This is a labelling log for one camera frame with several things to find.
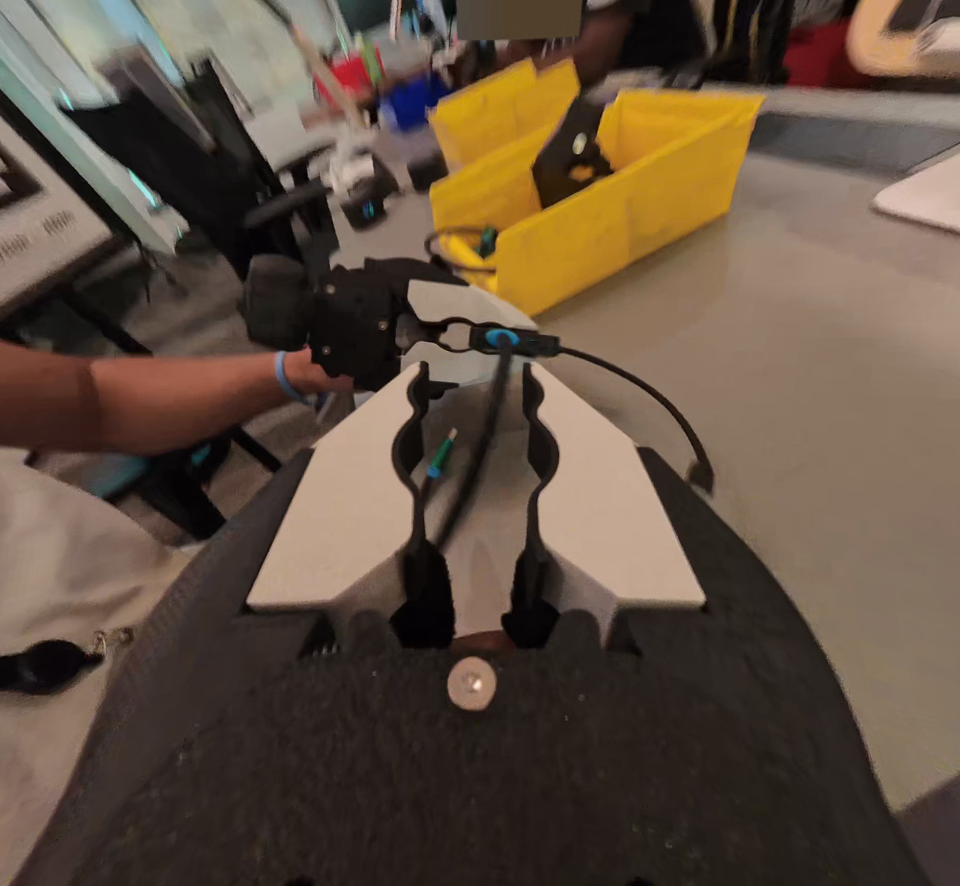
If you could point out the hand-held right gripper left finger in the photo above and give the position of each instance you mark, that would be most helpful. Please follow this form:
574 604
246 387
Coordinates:
330 526

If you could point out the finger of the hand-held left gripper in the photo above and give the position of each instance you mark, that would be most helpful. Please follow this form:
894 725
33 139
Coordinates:
457 369
472 301

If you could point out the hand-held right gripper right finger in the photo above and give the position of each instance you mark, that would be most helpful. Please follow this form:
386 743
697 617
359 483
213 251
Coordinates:
622 526

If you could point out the slim black multiport hub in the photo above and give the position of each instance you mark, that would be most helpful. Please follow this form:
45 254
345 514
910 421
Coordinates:
536 342

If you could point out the yellow plastic bin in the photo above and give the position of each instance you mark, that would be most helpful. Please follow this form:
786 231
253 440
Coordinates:
637 211

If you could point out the person's left forearm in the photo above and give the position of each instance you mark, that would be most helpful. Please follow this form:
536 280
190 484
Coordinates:
150 406

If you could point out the grey desk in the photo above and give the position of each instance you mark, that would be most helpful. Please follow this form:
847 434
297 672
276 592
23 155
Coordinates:
787 376

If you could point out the person's left hand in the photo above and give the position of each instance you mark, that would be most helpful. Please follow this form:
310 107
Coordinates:
315 376

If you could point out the blue wristband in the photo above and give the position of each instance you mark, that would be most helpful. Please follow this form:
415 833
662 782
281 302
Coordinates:
283 376

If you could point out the black device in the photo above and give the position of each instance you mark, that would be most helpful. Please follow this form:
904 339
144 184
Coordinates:
371 196

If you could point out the black office chair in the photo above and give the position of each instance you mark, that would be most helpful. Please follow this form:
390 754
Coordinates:
289 204

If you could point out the blue plastic bin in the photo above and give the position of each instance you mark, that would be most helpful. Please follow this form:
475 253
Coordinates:
409 103

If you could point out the red container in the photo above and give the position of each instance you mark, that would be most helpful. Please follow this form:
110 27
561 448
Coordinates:
349 76

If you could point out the person's light grey clothing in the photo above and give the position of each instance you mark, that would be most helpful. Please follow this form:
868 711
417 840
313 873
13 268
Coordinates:
67 564

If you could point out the white board with black print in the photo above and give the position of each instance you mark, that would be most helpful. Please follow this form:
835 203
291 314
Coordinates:
45 241

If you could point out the red bag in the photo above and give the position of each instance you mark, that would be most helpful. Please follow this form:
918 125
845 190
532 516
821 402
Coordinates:
821 58

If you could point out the black rounded HDMI switch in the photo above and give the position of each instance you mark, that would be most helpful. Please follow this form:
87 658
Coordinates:
574 159

